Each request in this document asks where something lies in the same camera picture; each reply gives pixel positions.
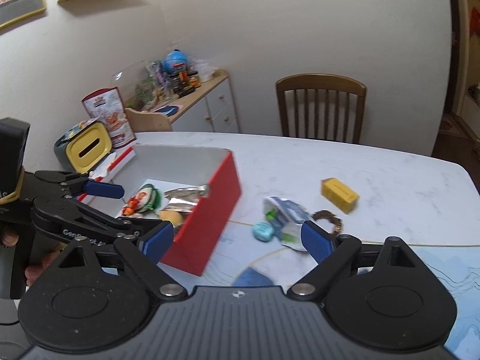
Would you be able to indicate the blue globe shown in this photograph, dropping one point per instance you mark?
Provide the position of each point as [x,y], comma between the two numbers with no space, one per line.
[172,59]

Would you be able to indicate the red white snack bag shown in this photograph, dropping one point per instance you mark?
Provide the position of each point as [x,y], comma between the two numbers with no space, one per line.
[106,105]

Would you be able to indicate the silver foil packet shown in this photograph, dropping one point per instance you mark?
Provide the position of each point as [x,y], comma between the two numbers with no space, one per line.
[185,200]

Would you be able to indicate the yellow lid tissue box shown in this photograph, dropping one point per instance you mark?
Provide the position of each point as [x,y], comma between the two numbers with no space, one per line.
[84,146]

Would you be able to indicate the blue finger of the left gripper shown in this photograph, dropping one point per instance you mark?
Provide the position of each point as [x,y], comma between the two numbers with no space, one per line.
[100,189]
[155,238]

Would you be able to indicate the dark jars on cabinet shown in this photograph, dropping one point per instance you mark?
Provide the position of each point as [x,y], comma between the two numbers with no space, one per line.
[181,84]

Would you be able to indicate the red cardboard box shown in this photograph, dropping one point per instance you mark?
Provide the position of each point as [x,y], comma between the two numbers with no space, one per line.
[171,167]

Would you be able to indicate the white wood sideboard cabinet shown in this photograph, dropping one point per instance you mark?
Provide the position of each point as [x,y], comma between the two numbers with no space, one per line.
[209,109]

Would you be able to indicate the person's hand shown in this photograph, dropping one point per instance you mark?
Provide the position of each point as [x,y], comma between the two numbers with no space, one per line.
[33,272]

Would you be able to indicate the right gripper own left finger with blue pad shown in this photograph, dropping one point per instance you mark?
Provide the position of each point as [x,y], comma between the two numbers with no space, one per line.
[140,260]

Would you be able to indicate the white blue plastic packet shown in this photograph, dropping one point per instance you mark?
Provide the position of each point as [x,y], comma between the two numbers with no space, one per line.
[286,218]

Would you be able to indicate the green white red toy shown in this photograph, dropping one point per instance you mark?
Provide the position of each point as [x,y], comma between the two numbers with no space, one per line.
[148,198]

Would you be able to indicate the clear plastic dome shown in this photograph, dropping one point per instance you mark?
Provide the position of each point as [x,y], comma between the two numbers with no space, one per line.
[137,88]

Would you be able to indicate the brown wooden chair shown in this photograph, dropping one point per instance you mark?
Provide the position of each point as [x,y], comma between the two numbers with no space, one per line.
[324,107]

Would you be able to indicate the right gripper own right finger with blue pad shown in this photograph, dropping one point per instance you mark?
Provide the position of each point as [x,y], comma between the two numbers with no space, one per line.
[334,256]

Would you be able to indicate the yellow small carton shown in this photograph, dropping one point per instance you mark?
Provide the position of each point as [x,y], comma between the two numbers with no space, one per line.
[339,194]

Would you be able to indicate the turquoise small round object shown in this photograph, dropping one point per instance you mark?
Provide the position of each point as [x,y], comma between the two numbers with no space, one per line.
[263,231]

